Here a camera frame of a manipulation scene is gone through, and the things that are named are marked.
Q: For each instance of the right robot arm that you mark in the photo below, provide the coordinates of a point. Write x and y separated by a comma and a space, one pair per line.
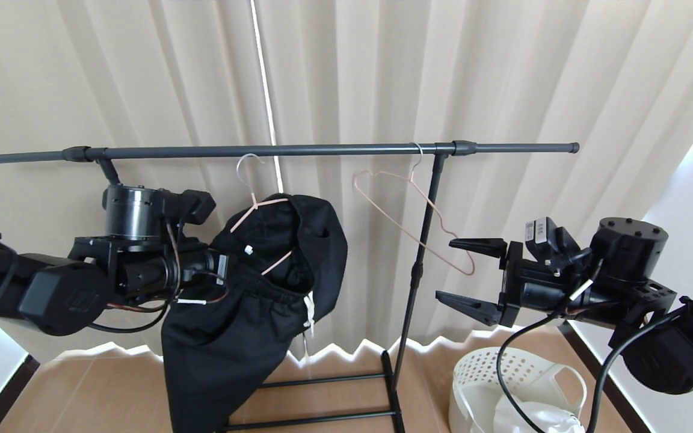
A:
629, 252

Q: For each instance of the black trousers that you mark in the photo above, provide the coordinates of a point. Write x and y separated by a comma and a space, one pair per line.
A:
232, 349

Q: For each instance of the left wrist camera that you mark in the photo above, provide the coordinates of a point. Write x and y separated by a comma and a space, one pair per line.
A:
193, 204

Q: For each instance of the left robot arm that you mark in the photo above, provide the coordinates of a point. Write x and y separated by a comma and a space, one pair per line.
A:
52, 294

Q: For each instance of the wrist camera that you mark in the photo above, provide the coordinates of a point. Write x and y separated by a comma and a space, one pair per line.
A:
193, 204
557, 252

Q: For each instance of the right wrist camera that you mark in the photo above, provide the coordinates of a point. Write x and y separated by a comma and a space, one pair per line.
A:
557, 252

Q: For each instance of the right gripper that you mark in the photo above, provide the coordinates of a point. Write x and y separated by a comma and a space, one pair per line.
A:
539, 291

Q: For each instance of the beige curtain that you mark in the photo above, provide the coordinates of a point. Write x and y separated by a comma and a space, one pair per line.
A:
443, 72

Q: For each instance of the white laundry basket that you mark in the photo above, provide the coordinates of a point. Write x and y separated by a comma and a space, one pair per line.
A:
473, 391

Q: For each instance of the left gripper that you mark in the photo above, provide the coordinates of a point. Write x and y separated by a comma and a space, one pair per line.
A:
199, 267

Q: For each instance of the pink clothes hanger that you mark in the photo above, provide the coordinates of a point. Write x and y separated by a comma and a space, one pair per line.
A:
413, 171
243, 219

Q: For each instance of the black clothes rack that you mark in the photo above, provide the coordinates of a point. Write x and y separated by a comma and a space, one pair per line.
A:
202, 150

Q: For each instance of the white garment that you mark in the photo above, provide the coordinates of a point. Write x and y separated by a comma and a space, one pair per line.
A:
539, 418

